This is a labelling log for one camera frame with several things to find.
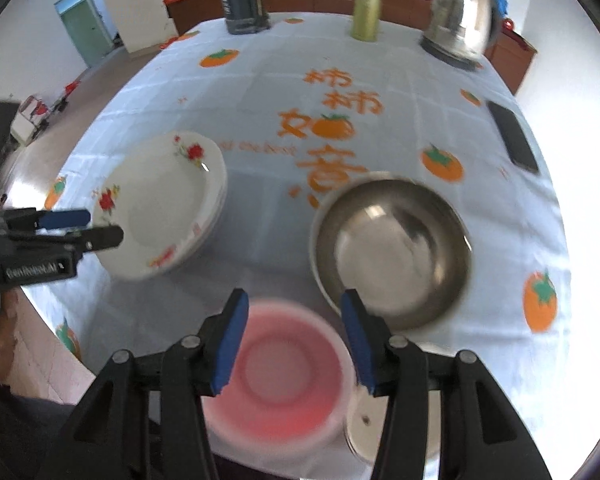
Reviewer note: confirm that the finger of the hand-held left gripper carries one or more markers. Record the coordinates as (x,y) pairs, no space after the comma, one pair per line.
(62,218)
(100,238)

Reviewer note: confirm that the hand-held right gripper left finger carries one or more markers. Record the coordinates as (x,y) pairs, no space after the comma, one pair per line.
(230,345)

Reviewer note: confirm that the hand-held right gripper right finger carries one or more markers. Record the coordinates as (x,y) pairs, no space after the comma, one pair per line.
(360,345)

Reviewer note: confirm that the pink plastic bowl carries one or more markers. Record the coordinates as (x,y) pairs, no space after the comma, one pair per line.
(290,385)

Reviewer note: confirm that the white plate with red flowers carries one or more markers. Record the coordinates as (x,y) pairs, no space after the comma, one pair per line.
(165,200)

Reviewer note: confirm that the white enamel bowl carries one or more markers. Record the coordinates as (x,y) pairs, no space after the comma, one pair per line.
(365,425)

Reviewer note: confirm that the stainless steel bowl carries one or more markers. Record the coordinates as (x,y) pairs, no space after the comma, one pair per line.
(395,255)

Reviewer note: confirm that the pink floral deep plate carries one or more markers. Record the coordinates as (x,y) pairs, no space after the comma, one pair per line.
(223,199)

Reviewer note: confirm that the person's dark clothing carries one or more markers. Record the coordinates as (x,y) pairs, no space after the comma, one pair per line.
(25,435)

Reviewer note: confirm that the green door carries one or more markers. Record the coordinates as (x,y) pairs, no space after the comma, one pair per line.
(82,30)

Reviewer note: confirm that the light blue persimmon tablecloth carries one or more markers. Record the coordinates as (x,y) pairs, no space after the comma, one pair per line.
(260,100)

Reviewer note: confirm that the black smartphone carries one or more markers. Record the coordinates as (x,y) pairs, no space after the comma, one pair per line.
(512,135)

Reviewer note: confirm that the green tumbler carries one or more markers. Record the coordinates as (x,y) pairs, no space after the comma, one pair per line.
(366,7)

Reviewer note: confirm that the stainless steel electric kettle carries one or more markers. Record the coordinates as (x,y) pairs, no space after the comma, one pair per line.
(460,15)

